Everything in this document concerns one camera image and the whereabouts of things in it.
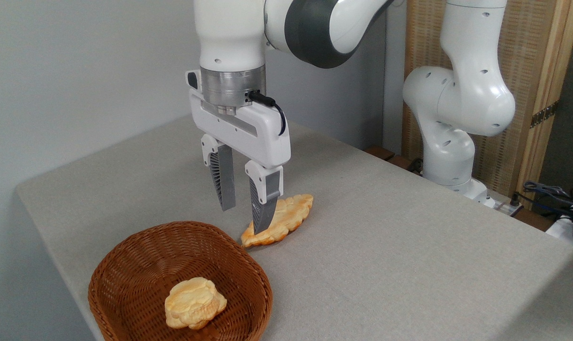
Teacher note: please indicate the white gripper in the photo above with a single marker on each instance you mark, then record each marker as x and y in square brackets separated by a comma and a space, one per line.
[262, 135]

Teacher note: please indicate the leaf-shaped bread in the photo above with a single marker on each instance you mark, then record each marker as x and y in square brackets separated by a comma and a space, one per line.
[292, 213]

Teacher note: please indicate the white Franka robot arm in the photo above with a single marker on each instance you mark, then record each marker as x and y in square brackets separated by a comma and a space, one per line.
[229, 33]

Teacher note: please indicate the round puffy bread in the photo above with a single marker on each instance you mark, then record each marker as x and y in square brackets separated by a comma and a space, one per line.
[194, 303]

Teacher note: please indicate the brown wicker basket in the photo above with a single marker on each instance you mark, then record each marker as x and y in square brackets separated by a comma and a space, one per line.
[139, 265]

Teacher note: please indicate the grey fabric table cover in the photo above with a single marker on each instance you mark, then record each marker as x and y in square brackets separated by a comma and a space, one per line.
[386, 246]

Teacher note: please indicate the black plug on base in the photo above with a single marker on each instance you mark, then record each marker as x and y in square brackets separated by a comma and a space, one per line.
[515, 199]

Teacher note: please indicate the dark metal screen hinge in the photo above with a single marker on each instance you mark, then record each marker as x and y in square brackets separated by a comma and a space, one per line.
[544, 114]

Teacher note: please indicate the wooden woven folding screen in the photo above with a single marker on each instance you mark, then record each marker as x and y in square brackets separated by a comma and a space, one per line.
[528, 57]

